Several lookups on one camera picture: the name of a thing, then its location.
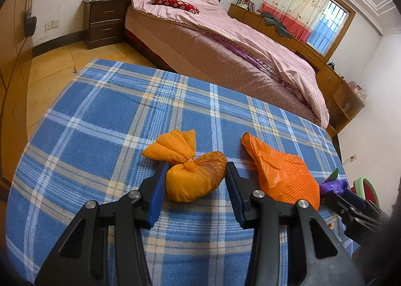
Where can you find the wooden bed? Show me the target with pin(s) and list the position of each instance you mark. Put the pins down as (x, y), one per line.
(200, 47)

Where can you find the small black object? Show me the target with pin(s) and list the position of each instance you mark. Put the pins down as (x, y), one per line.
(331, 65)

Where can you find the small white containers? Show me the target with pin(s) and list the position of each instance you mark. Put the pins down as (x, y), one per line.
(358, 88)

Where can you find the black hanging bag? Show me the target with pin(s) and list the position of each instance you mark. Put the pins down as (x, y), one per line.
(30, 24)

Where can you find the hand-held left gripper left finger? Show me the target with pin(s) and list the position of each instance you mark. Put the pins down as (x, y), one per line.
(156, 201)

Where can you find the wall socket with plug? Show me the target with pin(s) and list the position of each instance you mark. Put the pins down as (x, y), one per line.
(351, 159)

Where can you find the green rimmed red bin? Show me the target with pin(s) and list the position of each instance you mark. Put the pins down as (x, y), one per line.
(368, 190)

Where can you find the wooden wardrobe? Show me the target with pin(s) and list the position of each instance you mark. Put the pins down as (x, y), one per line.
(12, 54)

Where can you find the dark wooden nightstand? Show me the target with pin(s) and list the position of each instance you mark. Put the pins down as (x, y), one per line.
(105, 22)

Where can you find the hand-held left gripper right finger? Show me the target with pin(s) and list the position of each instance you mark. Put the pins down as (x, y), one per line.
(236, 201)

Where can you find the wooden cabinet desk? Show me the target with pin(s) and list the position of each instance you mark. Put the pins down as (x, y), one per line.
(338, 94)

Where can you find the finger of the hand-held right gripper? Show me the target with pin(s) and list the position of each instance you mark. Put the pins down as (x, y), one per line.
(360, 226)
(344, 203)

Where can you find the grey clothes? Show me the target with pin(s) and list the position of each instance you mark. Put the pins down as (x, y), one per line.
(277, 24)

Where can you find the orange plastic bag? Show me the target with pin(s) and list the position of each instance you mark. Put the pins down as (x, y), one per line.
(282, 176)
(188, 182)

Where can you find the row of books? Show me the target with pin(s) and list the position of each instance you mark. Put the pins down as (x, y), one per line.
(246, 2)

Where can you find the blue plaid blanket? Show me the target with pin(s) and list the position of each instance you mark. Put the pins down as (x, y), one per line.
(125, 110)

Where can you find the red floral pillow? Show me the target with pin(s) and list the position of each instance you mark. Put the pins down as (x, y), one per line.
(175, 3)

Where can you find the floral curtain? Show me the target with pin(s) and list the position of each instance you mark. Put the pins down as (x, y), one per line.
(294, 3)

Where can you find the window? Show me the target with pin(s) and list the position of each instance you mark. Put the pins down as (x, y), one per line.
(332, 29)

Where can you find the pink quilt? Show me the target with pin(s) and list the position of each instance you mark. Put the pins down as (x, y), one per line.
(250, 38)

